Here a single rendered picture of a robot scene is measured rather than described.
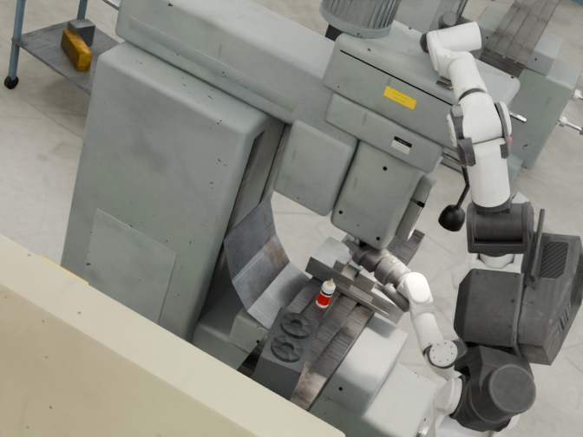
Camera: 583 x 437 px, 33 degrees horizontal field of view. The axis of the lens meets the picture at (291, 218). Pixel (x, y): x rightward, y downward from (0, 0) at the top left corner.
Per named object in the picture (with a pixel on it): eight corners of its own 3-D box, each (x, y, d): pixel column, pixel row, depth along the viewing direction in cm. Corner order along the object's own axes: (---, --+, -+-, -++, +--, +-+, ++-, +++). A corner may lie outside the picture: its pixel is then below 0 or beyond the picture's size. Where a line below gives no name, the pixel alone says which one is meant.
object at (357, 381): (398, 356, 332) (410, 332, 325) (361, 420, 305) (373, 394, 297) (272, 287, 342) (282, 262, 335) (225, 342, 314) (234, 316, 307)
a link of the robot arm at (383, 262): (384, 233, 296) (412, 257, 290) (374, 257, 301) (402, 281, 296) (357, 244, 287) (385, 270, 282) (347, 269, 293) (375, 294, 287)
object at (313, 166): (356, 185, 301) (383, 115, 286) (324, 220, 282) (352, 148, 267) (303, 157, 305) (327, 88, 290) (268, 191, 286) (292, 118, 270)
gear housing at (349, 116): (455, 141, 279) (469, 113, 274) (429, 178, 260) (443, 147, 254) (354, 91, 286) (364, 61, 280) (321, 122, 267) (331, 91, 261)
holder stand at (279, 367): (302, 366, 287) (322, 318, 275) (283, 418, 269) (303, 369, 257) (264, 350, 287) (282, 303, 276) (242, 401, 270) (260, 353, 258)
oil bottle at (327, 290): (330, 303, 312) (340, 278, 306) (324, 309, 309) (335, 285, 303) (318, 297, 313) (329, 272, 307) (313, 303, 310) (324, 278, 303)
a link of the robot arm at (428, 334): (416, 332, 283) (436, 389, 271) (405, 316, 275) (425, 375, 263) (450, 317, 280) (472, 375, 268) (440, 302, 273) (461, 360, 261)
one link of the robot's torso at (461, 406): (514, 431, 229) (522, 382, 234) (461, 414, 229) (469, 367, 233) (494, 438, 241) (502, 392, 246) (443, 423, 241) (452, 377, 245)
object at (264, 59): (377, 128, 287) (401, 70, 275) (349, 159, 270) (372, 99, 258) (152, 14, 303) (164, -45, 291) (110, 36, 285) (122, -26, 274)
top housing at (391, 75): (501, 127, 272) (525, 78, 263) (475, 166, 252) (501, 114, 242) (353, 55, 282) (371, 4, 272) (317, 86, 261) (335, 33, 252)
